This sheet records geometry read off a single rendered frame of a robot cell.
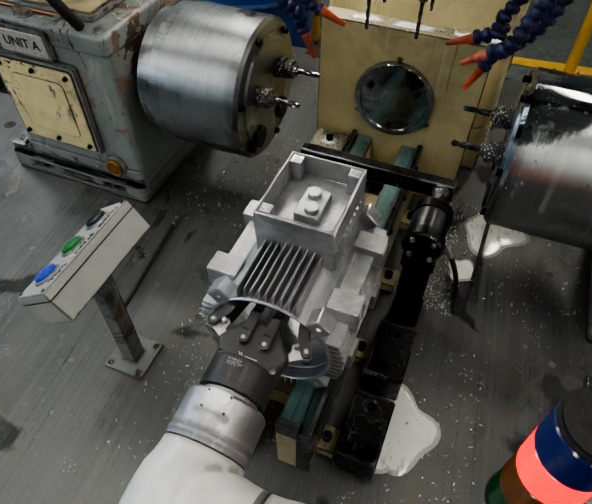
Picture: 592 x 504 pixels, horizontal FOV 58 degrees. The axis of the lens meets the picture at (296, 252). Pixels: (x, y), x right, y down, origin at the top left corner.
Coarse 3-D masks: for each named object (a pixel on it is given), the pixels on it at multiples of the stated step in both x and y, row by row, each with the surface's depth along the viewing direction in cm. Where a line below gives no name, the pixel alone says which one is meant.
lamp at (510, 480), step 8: (512, 456) 47; (512, 464) 46; (504, 472) 48; (512, 472) 45; (504, 480) 47; (512, 480) 45; (520, 480) 44; (504, 488) 47; (512, 488) 46; (520, 488) 44; (512, 496) 46; (520, 496) 45; (528, 496) 44
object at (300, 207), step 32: (288, 160) 67; (320, 160) 67; (288, 192) 67; (320, 192) 64; (352, 192) 66; (256, 224) 62; (288, 224) 60; (320, 224) 63; (352, 224) 66; (320, 256) 62
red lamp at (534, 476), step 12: (528, 444) 43; (528, 456) 42; (528, 468) 42; (540, 468) 41; (528, 480) 43; (540, 480) 41; (552, 480) 40; (540, 492) 42; (552, 492) 41; (564, 492) 40; (576, 492) 40; (588, 492) 39
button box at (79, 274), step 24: (120, 216) 70; (96, 240) 67; (120, 240) 69; (72, 264) 64; (96, 264) 66; (48, 288) 61; (72, 288) 63; (96, 288) 66; (48, 312) 64; (72, 312) 63
